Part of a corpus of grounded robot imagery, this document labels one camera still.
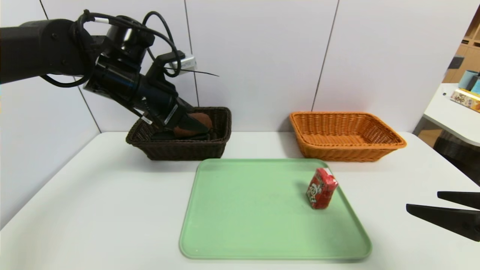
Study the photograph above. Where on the dark brown wicker basket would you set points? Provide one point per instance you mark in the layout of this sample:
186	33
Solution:
180	152

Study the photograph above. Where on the light blue container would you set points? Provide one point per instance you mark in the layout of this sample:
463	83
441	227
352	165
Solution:
476	86

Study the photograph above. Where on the yellow printed box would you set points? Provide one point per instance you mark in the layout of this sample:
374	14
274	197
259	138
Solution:
467	99

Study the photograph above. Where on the dark woven bin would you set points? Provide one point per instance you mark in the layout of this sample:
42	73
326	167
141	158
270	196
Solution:
457	153

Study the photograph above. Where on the light green plastic tray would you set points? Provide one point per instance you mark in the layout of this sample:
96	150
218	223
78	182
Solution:
262	225

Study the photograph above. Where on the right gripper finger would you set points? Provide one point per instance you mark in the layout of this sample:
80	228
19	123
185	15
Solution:
450	223
461	198

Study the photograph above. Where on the wooden shelf unit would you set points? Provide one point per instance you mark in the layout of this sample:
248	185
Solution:
470	56

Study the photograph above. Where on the blue cup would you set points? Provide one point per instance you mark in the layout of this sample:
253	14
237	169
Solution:
468	78

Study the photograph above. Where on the dark grey box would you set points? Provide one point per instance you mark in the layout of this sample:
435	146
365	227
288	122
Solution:
456	62

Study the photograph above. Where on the red drink carton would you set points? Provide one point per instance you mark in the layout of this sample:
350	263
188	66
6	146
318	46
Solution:
321	192

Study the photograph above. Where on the white side table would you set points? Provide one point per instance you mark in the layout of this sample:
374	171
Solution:
450	112

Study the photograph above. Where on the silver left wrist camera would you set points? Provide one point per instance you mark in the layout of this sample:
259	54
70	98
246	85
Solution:
185	63

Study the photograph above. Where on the brown towel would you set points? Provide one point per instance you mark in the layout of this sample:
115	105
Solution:
204	120

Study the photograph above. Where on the orange wicker basket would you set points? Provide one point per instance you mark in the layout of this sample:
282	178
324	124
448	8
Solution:
337	153

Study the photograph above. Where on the black pouch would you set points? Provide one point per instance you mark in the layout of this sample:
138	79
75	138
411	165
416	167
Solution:
187	138

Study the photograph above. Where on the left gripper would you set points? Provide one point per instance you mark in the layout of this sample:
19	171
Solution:
170	114

